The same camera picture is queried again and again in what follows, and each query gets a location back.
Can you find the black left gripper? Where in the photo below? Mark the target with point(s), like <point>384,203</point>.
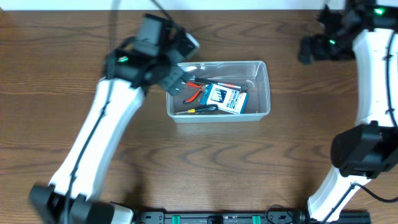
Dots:
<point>173,79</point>

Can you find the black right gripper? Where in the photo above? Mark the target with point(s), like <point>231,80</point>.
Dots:
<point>311,50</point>

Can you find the red handled pliers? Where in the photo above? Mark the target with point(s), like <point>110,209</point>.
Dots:
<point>199,88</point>

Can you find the black yellow screwdriver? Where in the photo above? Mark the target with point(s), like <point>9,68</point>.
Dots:
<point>200,109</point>

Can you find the white and teal box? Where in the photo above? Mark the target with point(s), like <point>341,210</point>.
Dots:
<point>227,99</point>

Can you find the small claw hammer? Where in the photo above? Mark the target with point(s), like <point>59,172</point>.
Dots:
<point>241,88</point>

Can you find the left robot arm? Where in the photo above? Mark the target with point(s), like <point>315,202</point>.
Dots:
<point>151,57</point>

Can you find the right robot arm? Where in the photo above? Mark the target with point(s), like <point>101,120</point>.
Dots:
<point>366,31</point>

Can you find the clear plastic container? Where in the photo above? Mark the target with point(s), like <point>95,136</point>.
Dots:
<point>252,73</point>

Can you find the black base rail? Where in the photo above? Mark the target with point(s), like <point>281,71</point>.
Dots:
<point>275,214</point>

